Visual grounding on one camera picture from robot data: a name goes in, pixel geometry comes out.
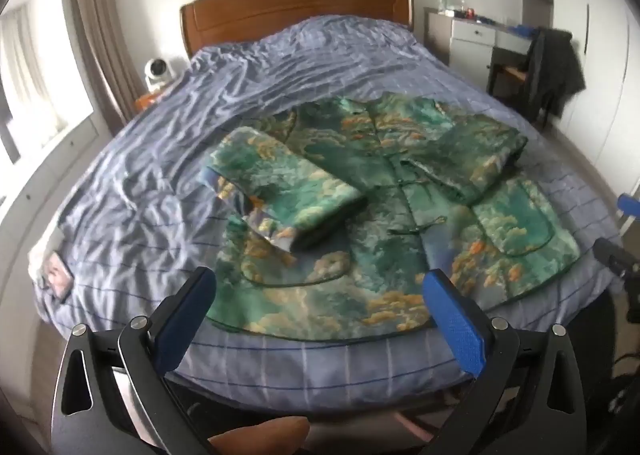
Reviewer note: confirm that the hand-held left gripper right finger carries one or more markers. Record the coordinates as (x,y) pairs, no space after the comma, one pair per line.
(457,330)

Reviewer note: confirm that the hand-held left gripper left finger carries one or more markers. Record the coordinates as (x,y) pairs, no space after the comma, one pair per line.
(172,335)

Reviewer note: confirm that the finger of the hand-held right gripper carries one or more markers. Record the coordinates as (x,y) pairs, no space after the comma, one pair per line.
(617,257)
(630,206)

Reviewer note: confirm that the green printed padded jacket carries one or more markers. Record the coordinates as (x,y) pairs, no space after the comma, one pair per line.
(380,235)

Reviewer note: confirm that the dark jacket on chair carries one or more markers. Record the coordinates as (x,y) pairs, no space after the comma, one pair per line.
(555,70)

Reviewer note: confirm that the white cloth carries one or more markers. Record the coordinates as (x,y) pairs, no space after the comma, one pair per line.
(42,247)

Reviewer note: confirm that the blue striped bed sheet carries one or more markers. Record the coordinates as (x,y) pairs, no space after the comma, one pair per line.
(165,160)

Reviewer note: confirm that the wooden chair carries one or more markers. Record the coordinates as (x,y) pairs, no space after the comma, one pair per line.
(505,75)

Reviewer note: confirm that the white desk with drawers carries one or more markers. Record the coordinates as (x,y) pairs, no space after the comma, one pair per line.
(470,37)

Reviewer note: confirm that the orange wooden nightstand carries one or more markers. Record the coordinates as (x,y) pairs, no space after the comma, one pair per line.
(150,97)

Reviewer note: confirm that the window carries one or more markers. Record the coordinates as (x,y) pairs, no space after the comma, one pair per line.
(30,75)

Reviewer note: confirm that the beige curtain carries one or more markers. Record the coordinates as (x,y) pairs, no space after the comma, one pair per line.
(105,35)

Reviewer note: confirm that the wooden headboard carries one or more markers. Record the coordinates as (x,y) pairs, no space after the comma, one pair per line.
(280,5)

